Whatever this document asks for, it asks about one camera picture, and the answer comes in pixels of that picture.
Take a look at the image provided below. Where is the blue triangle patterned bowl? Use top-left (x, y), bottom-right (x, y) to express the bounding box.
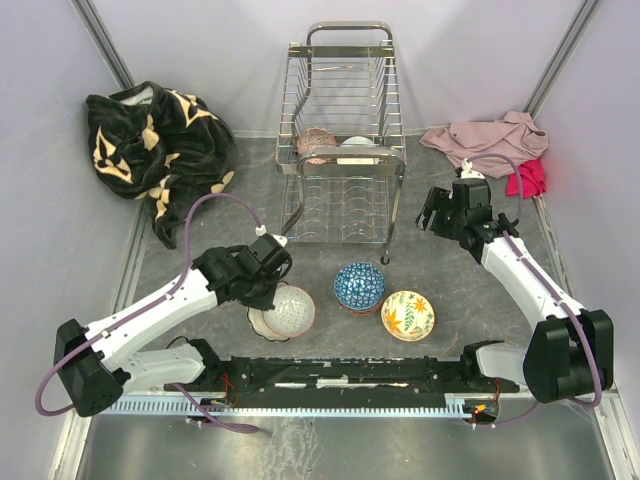
top-left (333, 262), bottom-right (386, 309)

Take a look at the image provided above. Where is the plain white bowl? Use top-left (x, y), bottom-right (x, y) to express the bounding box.
top-left (341, 136), bottom-right (375, 147)

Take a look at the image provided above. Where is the red patterned bowl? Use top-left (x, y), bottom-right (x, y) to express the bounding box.
top-left (295, 127), bottom-right (337, 154)

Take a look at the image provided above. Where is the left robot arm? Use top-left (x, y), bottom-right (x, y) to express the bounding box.
top-left (54, 233), bottom-right (292, 417)

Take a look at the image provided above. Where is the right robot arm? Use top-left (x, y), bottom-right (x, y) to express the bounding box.
top-left (416, 178), bottom-right (614, 407)

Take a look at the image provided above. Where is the stainless steel dish rack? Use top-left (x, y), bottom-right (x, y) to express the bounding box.
top-left (275, 21), bottom-right (407, 264)

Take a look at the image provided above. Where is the white scalloped bowl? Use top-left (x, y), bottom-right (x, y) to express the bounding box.
top-left (247, 308), bottom-right (289, 342)

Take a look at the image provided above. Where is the magenta cloth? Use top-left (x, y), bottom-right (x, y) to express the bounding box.
top-left (505, 159), bottom-right (547, 199)

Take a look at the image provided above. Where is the dusty pink cloth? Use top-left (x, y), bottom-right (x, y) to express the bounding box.
top-left (420, 111), bottom-right (549, 178)

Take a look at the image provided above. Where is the yellow floral bowl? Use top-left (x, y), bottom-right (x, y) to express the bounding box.
top-left (380, 290), bottom-right (436, 342)

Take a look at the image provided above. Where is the black and cream blanket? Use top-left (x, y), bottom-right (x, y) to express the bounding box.
top-left (86, 81), bottom-right (238, 250)

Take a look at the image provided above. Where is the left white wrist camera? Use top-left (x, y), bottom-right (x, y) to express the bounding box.
top-left (255, 225), bottom-right (288, 248)

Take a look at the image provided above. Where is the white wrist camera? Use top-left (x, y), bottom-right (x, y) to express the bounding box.
top-left (255, 225), bottom-right (288, 248)
top-left (455, 158), bottom-right (485, 180)

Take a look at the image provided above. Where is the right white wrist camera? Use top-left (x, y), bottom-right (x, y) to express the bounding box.
top-left (455, 158), bottom-right (485, 180)

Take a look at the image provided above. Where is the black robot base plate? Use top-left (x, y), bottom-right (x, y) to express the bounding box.
top-left (185, 356), bottom-right (520, 403)

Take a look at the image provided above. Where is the light blue cable duct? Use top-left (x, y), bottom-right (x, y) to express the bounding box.
top-left (104, 387), bottom-right (493, 418)

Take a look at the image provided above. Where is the aluminium frame rail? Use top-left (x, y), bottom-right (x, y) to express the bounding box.
top-left (50, 394), bottom-right (639, 479)

